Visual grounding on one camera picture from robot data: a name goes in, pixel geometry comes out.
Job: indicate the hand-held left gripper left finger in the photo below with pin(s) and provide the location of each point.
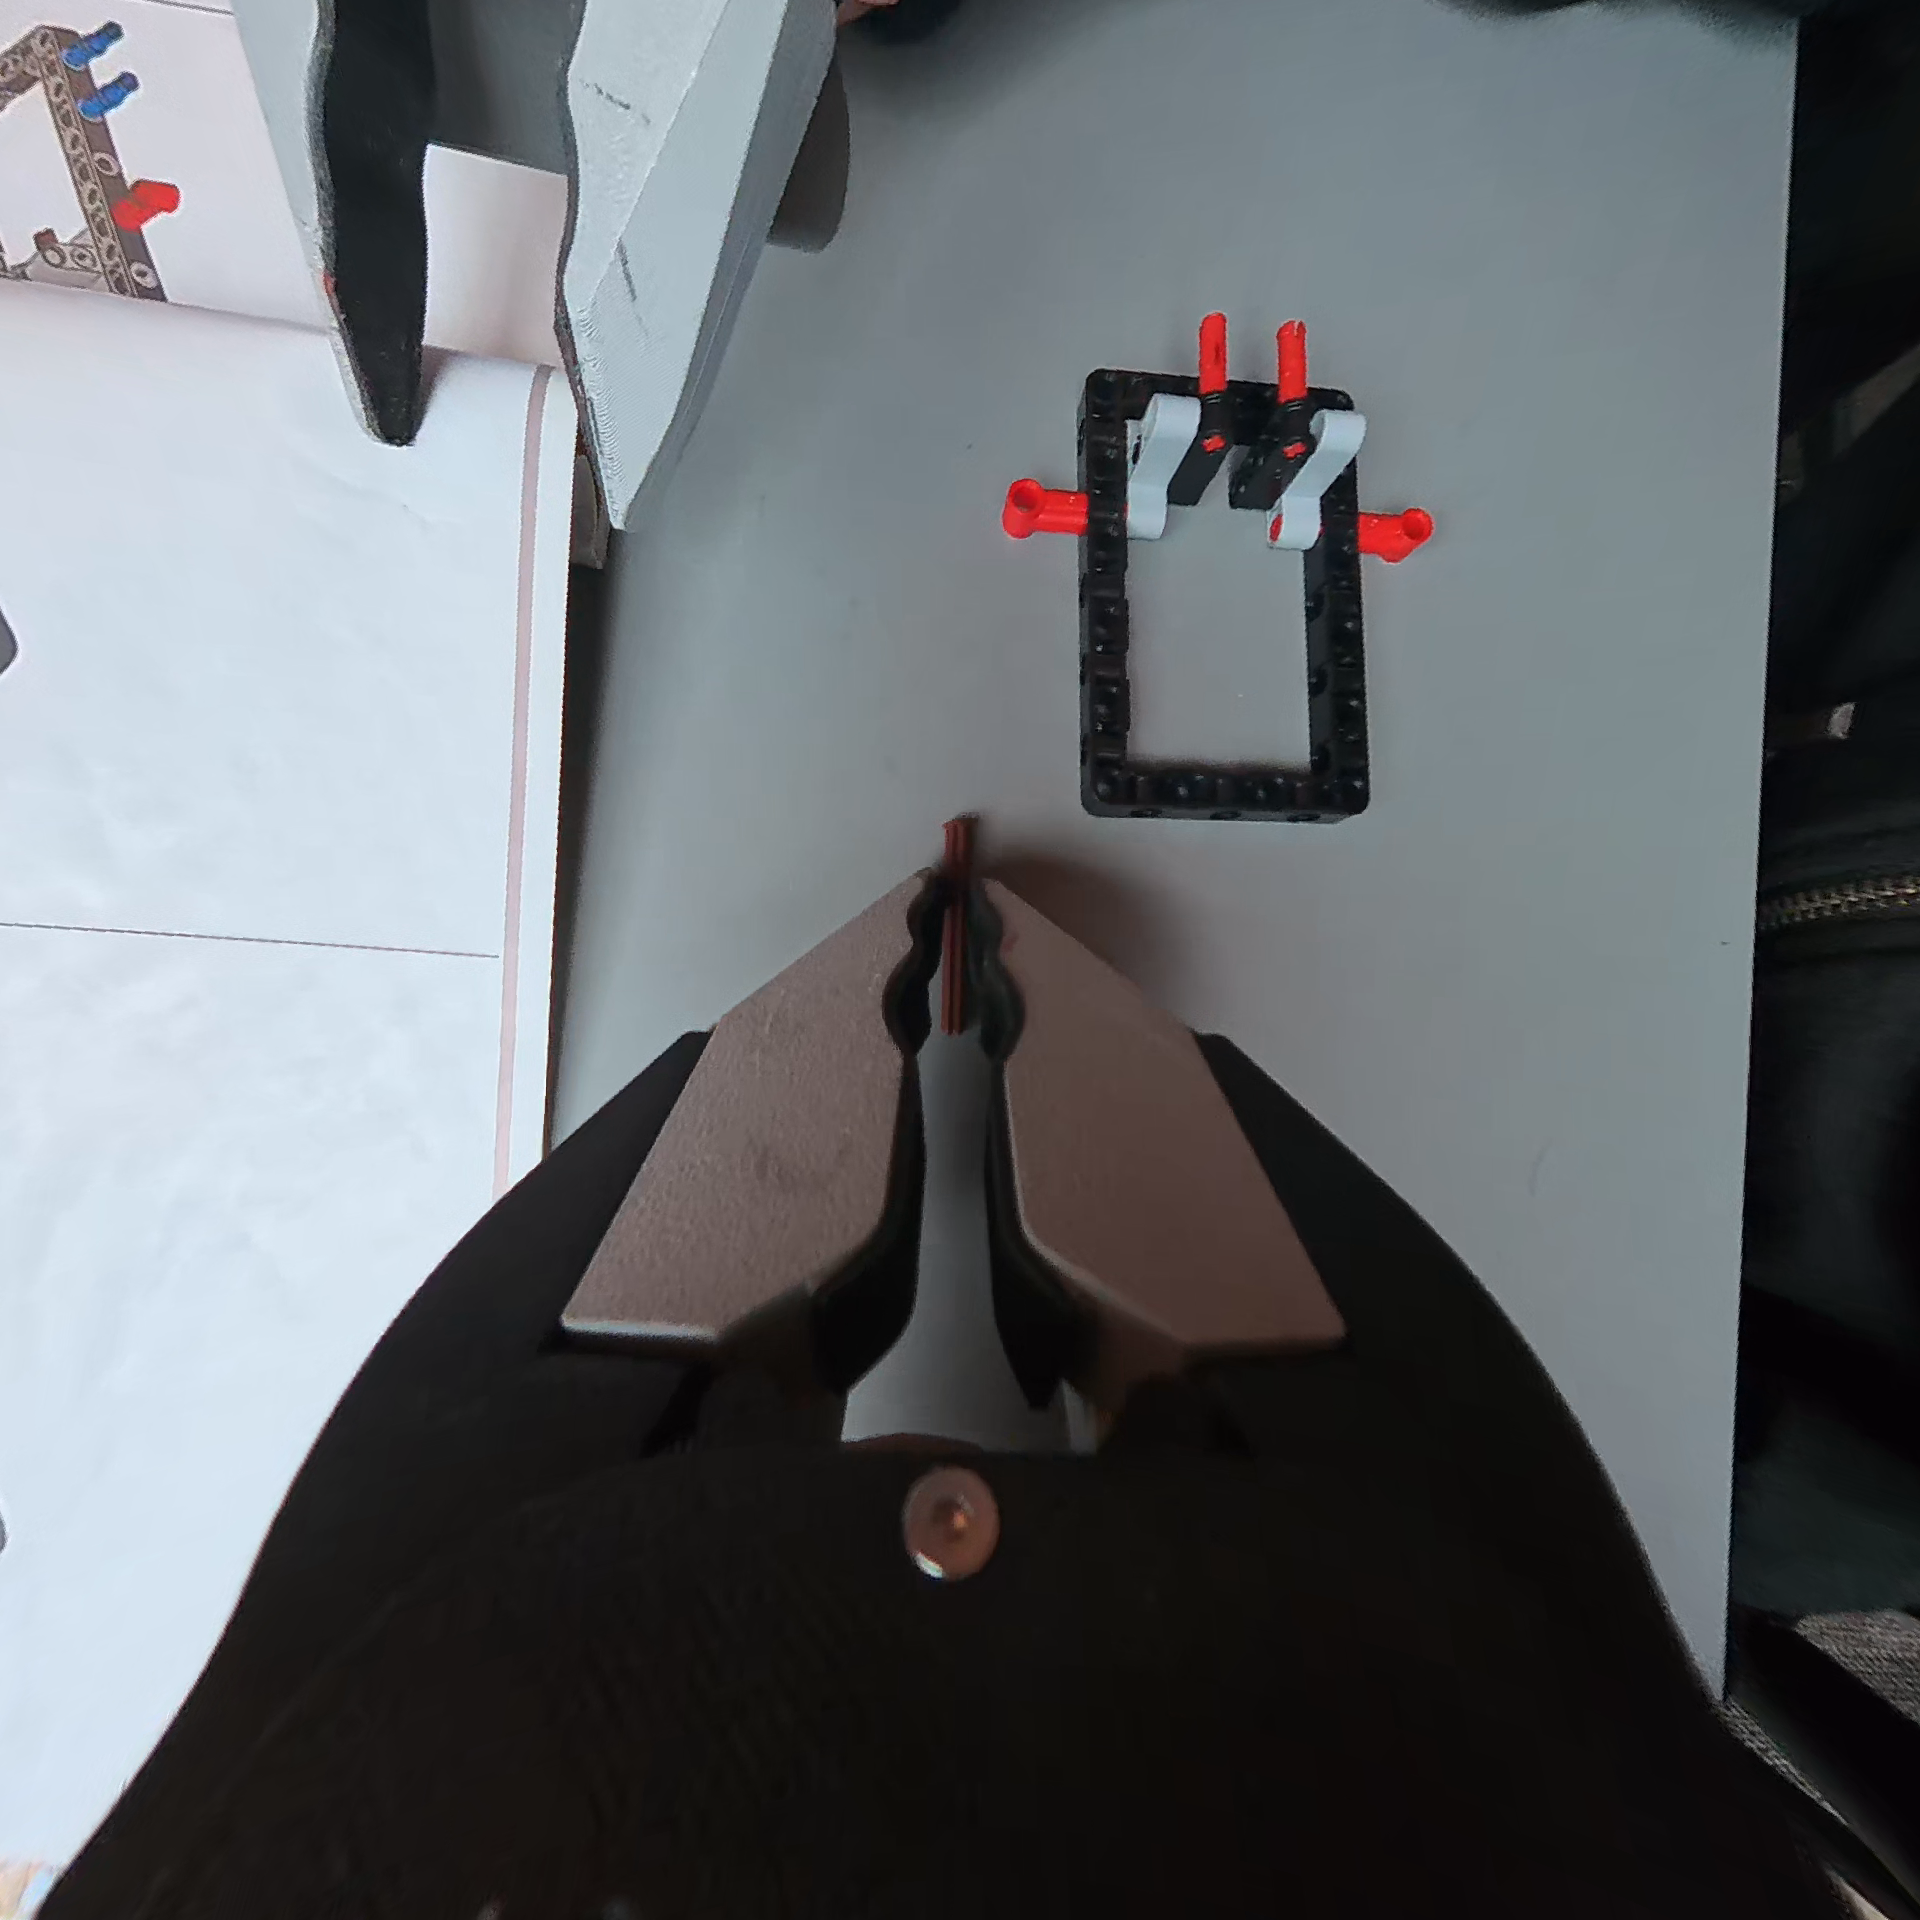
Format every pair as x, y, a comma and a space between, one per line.
750, 1171

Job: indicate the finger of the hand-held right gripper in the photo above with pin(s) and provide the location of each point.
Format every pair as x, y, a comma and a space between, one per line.
285, 91
691, 181

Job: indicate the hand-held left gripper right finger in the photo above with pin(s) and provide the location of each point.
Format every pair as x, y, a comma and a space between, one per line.
1172, 1184

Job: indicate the dark brown lego axle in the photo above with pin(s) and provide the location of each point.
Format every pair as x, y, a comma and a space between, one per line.
957, 946

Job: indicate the black lego frame assembly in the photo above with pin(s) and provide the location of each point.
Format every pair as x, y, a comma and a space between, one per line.
1110, 720

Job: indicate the red lego axle pin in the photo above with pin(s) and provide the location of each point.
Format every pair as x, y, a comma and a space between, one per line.
1291, 360

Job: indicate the lego instruction booklet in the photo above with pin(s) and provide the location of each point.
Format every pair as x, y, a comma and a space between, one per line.
270, 750

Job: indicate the black backpack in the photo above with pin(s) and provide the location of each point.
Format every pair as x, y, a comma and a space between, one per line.
1839, 1050

